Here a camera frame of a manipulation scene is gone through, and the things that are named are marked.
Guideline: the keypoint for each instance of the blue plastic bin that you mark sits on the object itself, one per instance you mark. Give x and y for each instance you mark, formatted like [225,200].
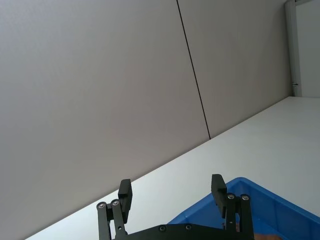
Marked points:
[265,210]

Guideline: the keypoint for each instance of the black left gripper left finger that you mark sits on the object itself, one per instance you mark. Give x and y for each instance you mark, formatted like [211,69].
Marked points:
[124,200]

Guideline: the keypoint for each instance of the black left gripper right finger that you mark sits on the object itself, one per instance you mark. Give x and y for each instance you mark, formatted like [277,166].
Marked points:
[231,210]

